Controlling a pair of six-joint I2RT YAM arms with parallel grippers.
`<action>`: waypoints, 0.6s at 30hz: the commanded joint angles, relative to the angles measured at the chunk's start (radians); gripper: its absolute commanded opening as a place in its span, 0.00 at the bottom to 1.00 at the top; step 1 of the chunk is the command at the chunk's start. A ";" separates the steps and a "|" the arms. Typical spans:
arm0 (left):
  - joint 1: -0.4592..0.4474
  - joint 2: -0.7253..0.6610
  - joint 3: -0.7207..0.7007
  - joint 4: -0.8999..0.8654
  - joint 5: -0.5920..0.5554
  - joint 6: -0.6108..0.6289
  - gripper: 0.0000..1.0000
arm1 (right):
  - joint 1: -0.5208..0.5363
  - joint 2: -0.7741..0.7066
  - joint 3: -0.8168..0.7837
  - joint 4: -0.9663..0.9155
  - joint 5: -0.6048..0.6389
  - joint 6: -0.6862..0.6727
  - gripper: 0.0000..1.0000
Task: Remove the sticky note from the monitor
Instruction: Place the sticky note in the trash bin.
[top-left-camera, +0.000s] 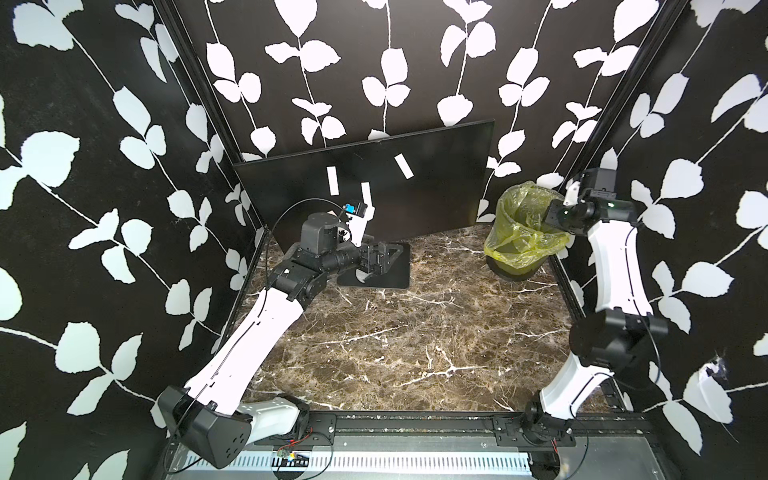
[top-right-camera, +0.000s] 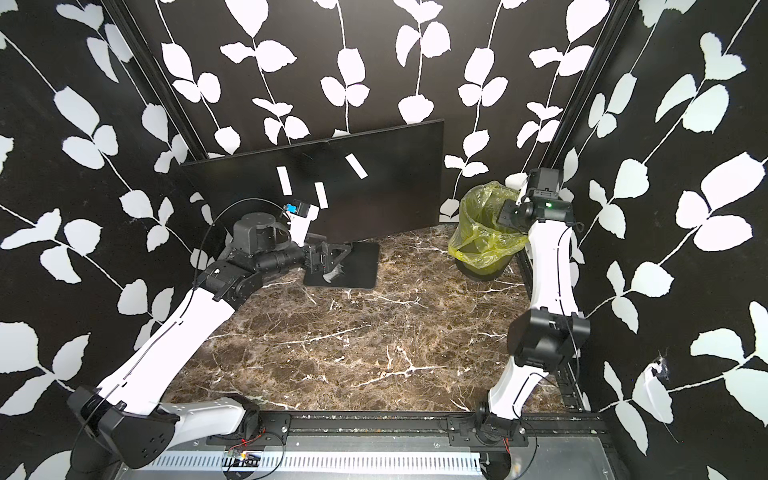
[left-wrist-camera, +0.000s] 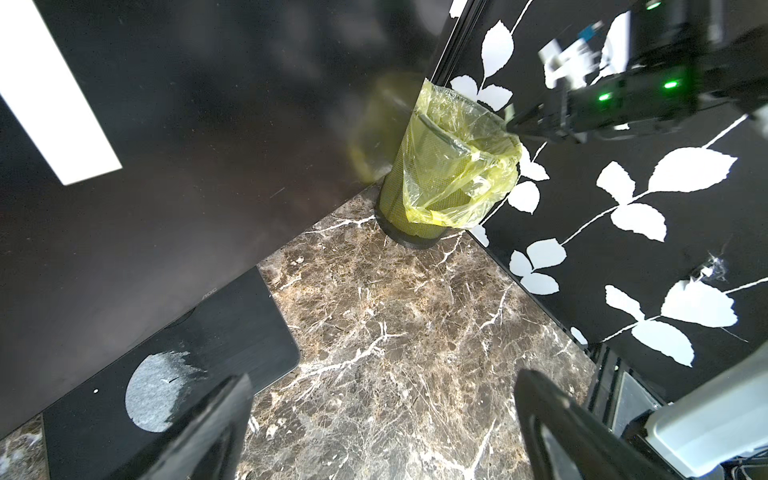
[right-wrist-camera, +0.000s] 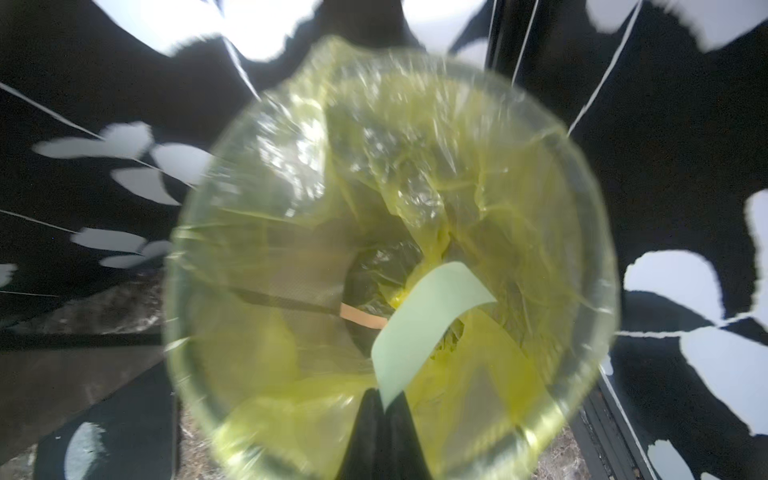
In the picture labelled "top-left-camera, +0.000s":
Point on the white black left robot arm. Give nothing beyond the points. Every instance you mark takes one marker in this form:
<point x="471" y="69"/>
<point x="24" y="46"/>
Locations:
<point x="208" y="415"/>

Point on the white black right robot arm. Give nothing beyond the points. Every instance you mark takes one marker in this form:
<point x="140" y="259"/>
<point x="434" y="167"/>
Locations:
<point x="622" y="329"/>

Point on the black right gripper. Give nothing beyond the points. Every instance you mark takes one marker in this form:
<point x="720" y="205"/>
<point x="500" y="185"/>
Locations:
<point x="556" y="211"/>

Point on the black mounting rail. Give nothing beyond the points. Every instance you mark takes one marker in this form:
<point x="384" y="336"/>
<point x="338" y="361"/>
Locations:
<point x="501" y="429"/>

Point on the black computer monitor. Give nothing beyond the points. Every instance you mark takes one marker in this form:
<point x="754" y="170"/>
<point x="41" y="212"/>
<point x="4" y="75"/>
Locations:
<point x="445" y="193"/>

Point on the bin with yellow bag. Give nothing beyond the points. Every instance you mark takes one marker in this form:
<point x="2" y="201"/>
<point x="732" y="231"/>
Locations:
<point x="520" y="241"/>

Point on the yellow sticky note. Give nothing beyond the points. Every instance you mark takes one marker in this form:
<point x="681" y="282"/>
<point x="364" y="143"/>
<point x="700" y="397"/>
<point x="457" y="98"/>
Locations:
<point x="404" y="166"/>

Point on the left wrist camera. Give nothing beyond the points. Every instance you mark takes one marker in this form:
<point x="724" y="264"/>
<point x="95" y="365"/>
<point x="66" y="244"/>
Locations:
<point x="357" y="218"/>

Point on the black monitor stand base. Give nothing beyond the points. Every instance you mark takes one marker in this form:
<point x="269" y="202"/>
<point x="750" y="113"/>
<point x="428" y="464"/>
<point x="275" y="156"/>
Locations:
<point x="398" y="277"/>

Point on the white ventilated cable duct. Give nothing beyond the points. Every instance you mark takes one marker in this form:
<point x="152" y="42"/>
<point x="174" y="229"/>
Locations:
<point x="430" y="463"/>

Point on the white sticky note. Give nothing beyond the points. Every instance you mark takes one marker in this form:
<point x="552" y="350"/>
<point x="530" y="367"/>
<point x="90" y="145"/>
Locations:
<point x="366" y="193"/>
<point x="332" y="179"/>

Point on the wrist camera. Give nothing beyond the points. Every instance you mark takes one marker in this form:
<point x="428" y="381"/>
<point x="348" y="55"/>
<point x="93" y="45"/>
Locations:
<point x="357" y="218"/>
<point x="589" y="184"/>

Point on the small green circuit board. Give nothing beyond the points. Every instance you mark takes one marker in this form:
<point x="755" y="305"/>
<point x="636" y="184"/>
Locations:
<point x="290" y="459"/>

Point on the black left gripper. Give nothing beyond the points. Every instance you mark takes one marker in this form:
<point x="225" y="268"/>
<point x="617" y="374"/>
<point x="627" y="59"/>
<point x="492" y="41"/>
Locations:
<point x="381" y="265"/>

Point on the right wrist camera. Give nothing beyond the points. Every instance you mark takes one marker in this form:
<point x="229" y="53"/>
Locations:
<point x="589" y="184"/>

